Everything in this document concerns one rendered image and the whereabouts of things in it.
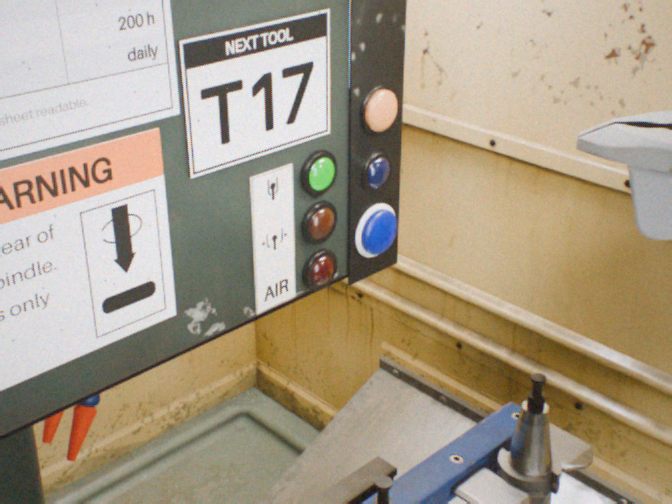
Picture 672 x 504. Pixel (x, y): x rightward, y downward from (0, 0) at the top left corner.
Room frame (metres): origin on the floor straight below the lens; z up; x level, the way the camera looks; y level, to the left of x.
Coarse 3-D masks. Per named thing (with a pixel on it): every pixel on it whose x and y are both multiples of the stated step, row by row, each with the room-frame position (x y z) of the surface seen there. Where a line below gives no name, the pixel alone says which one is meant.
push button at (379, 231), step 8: (376, 216) 0.53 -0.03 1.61; (384, 216) 0.54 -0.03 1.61; (392, 216) 0.54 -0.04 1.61; (368, 224) 0.53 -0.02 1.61; (376, 224) 0.53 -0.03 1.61; (384, 224) 0.54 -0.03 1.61; (392, 224) 0.54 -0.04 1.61; (368, 232) 0.53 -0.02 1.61; (376, 232) 0.53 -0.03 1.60; (384, 232) 0.54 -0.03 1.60; (392, 232) 0.54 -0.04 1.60; (368, 240) 0.53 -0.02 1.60; (376, 240) 0.53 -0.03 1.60; (384, 240) 0.54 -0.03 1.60; (392, 240) 0.54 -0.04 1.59; (368, 248) 0.53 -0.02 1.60; (376, 248) 0.53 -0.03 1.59; (384, 248) 0.54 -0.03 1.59
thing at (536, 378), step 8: (536, 376) 0.78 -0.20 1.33; (544, 376) 0.78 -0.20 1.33; (536, 384) 0.77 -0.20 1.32; (528, 392) 0.78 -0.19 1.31; (536, 392) 0.77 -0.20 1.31; (528, 400) 0.78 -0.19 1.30; (536, 400) 0.77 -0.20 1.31; (544, 400) 0.77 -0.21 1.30; (528, 408) 0.77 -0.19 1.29; (536, 408) 0.77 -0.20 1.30
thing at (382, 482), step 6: (378, 480) 0.63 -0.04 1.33; (384, 480) 0.63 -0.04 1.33; (390, 480) 0.63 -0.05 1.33; (378, 486) 0.62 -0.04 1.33; (384, 486) 0.62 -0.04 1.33; (390, 486) 0.62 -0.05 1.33; (378, 492) 0.62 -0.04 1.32; (384, 492) 0.62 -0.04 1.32; (378, 498) 0.62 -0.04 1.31; (384, 498) 0.62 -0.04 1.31; (390, 498) 0.63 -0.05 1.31
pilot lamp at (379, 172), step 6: (378, 162) 0.54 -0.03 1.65; (384, 162) 0.54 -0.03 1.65; (372, 168) 0.54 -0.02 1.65; (378, 168) 0.54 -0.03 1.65; (384, 168) 0.54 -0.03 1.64; (372, 174) 0.53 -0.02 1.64; (378, 174) 0.54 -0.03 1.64; (384, 174) 0.54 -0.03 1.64; (372, 180) 0.53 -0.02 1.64; (378, 180) 0.54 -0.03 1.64; (384, 180) 0.54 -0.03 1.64; (372, 186) 0.54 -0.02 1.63; (378, 186) 0.54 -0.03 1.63
